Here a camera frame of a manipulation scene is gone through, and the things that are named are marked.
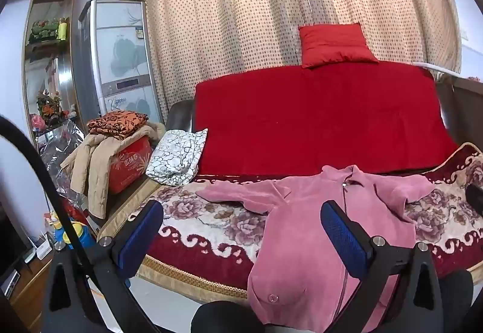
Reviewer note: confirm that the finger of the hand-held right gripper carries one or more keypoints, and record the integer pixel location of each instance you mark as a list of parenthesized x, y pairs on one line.
[(476, 200)]

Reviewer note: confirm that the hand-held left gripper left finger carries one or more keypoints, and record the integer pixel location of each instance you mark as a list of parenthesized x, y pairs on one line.
[(139, 234)]

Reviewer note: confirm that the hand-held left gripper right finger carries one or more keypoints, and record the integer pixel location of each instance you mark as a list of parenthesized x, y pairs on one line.
[(343, 238)]

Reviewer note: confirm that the blue yellow toy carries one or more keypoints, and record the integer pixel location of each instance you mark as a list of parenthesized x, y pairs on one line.
[(77, 234)]

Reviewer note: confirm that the red cardboard box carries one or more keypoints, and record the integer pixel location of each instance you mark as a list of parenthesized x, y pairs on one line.
[(128, 166)]

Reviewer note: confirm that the beige coat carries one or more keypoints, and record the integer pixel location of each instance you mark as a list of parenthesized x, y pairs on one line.
[(92, 170)]

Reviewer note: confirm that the floral patterned blanket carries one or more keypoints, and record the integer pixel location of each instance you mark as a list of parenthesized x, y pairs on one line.
[(219, 219)]

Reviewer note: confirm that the white cloth with black lines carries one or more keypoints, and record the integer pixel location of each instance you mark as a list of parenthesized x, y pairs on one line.
[(175, 157)]

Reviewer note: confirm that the person's black trouser leg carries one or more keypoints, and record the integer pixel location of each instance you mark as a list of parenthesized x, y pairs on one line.
[(226, 318), (456, 299)]

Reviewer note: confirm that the white router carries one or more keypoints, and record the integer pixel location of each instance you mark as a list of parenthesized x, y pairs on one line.
[(39, 250)]

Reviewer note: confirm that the orange black patterned cloth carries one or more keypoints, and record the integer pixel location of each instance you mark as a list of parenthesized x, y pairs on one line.
[(117, 123)]

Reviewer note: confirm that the clear plastic sheet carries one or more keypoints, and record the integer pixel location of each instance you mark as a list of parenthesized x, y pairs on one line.
[(60, 146)]

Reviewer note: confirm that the red blanket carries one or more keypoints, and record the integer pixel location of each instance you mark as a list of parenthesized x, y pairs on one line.
[(320, 121)]

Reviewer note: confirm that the dark leather sofa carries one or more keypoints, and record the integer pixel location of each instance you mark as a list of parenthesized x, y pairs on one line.
[(179, 116)]

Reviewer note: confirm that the wooden television stand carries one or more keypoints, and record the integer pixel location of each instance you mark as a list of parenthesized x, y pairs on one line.
[(30, 299)]

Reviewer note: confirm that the black television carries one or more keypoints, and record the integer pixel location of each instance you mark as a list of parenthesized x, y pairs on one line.
[(11, 242)]

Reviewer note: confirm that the pink ornament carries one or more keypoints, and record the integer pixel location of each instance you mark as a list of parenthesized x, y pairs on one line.
[(38, 121)]

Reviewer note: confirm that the orange flower ornament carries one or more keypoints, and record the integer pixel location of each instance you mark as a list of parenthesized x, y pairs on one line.
[(49, 106)]

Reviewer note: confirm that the standing air conditioner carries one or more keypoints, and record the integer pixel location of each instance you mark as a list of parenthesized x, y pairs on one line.
[(120, 53)]

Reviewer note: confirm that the red pillow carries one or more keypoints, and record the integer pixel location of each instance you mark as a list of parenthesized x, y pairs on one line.
[(334, 44)]

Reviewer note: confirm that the yellow bottle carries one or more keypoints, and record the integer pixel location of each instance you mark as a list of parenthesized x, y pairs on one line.
[(63, 30)]

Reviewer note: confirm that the green ornament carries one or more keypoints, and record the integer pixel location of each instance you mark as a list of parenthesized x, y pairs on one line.
[(43, 29)]

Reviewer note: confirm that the beige dotted curtain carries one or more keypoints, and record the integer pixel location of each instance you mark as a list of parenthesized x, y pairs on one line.
[(245, 15)]

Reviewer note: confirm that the white rail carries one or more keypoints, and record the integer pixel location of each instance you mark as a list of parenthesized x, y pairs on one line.
[(437, 69)]

